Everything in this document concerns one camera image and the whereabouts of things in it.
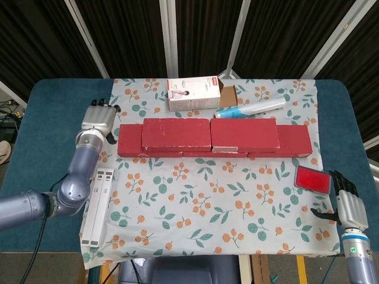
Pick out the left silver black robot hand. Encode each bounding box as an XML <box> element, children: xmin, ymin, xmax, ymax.
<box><xmin>81</xmin><ymin>98</ymin><xmax>121</xmax><ymax>146</ymax></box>

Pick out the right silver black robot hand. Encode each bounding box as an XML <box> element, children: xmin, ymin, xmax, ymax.
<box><xmin>310</xmin><ymin>170</ymin><xmax>370</xmax><ymax>230</ymax></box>

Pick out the red brick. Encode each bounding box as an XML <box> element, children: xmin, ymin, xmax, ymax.
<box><xmin>141</xmin><ymin>117</ymin><xmax>213</xmax><ymax>152</ymax></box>
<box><xmin>209</xmin><ymin>117</ymin><xmax>281</xmax><ymax>153</ymax></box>
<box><xmin>117</xmin><ymin>124</ymin><xmax>184</xmax><ymax>157</ymax></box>
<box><xmin>182</xmin><ymin>149</ymin><xmax>249</xmax><ymax>157</ymax></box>
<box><xmin>247</xmin><ymin>124</ymin><xmax>313</xmax><ymax>159</ymax></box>

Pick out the dark blue-grey robot base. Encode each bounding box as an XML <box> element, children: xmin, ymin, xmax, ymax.
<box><xmin>118</xmin><ymin>254</ymin><xmax>240</xmax><ymax>284</ymax></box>

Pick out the red flat tin case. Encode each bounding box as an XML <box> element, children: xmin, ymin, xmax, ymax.
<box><xmin>293</xmin><ymin>165</ymin><xmax>331</xmax><ymax>195</ymax></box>

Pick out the teal table cover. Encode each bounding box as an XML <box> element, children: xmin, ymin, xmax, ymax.
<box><xmin>0</xmin><ymin>78</ymin><xmax>379</xmax><ymax>254</ymax></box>

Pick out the white folded stand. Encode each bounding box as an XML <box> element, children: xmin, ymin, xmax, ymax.
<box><xmin>80</xmin><ymin>167</ymin><xmax>115</xmax><ymax>248</ymax></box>

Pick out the white product carton box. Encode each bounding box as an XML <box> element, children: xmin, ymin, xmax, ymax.
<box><xmin>166</xmin><ymin>75</ymin><xmax>239</xmax><ymax>112</ymax></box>

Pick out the beige hat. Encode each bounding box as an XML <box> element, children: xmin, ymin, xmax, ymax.
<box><xmin>0</xmin><ymin>140</ymin><xmax>12</xmax><ymax>163</ymax></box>

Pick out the brown cardboard box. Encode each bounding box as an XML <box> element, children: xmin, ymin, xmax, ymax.
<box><xmin>250</xmin><ymin>254</ymin><xmax>270</xmax><ymax>284</ymax></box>

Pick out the floral print tablecloth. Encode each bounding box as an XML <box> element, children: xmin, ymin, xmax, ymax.
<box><xmin>79</xmin><ymin>77</ymin><xmax>341</xmax><ymax>270</ymax></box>

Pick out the clear film roll blue label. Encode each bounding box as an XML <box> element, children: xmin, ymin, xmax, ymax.
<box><xmin>214</xmin><ymin>96</ymin><xmax>287</xmax><ymax>119</ymax></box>

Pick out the white partition frame post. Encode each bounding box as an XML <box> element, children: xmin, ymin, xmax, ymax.
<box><xmin>217</xmin><ymin>0</ymin><xmax>258</xmax><ymax>79</ymax></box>
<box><xmin>301</xmin><ymin>0</ymin><xmax>374</xmax><ymax>80</ymax></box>
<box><xmin>64</xmin><ymin>0</ymin><xmax>111</xmax><ymax>79</ymax></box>
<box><xmin>159</xmin><ymin>0</ymin><xmax>181</xmax><ymax>78</ymax></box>

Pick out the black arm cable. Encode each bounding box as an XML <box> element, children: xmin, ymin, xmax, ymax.
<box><xmin>28</xmin><ymin>176</ymin><xmax>69</xmax><ymax>284</ymax></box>

